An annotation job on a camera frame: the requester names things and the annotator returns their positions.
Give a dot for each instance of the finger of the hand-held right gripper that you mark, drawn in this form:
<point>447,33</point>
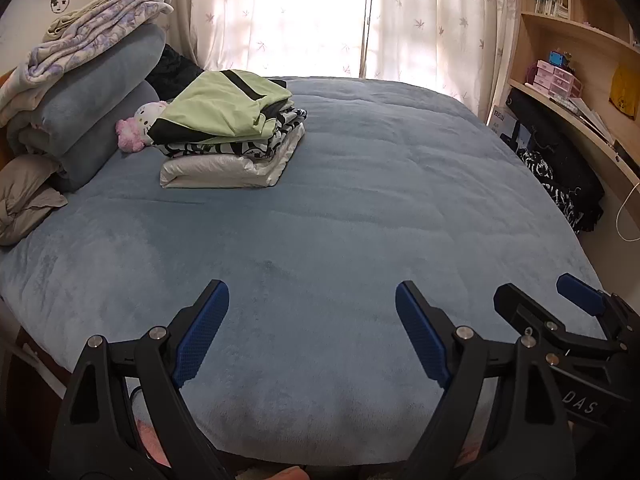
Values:
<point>580,292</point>
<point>520,307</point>

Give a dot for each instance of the cream folded blanket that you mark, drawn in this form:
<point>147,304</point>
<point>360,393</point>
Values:
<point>85,7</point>

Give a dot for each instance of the light green black jacket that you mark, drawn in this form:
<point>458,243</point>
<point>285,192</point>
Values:
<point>220,105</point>

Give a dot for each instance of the pink drawer boxes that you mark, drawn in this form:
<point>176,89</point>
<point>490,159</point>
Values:
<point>557,80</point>

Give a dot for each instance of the white cardboard box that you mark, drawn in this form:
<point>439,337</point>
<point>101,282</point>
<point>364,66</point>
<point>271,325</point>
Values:
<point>505,122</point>

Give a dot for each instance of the blue toy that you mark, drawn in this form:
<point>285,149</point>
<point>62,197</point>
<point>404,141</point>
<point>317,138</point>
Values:
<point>560,59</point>

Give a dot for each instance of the row of books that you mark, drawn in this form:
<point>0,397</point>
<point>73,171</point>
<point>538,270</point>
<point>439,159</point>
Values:
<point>550,2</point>

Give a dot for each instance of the blue bed blanket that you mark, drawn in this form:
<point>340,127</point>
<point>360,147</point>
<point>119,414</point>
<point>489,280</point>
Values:
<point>350,210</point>

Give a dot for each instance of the white pink plush toy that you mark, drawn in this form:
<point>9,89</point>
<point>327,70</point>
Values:
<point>137,127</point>

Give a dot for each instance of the stack of papers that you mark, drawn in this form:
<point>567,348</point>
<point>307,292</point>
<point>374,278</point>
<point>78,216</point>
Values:
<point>590,117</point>

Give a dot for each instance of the white floral curtain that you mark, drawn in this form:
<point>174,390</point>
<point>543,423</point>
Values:
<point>260,15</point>
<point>440,25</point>

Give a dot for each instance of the black white patterned hanging garment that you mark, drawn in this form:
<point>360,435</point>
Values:
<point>550,185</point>

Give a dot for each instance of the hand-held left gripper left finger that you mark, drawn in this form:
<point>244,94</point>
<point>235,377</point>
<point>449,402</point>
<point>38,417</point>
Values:
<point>202,335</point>

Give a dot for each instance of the black white patterned folded garment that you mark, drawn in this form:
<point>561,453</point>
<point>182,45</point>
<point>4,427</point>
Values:
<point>240,146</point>

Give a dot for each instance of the purple floral folded blanket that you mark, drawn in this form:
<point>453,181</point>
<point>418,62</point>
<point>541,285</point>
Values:
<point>85,35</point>

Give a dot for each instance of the black crumpled garment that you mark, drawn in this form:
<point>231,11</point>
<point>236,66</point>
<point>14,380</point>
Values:
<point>172,72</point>

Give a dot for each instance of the wooden bookshelf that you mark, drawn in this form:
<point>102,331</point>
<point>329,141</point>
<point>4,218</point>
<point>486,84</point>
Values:
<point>595,35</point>

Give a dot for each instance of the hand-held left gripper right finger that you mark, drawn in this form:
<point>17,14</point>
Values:
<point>420,335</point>

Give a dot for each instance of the black hanging clothes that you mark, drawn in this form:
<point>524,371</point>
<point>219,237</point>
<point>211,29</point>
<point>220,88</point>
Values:
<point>560,150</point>

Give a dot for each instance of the yellow cloth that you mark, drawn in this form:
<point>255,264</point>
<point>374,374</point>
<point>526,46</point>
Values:
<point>627,92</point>

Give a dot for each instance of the grey-blue pillow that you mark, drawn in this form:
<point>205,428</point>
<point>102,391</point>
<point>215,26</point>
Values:
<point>90,110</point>

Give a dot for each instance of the beige pillow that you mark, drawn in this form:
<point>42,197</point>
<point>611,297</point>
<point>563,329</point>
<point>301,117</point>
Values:
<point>25,195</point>

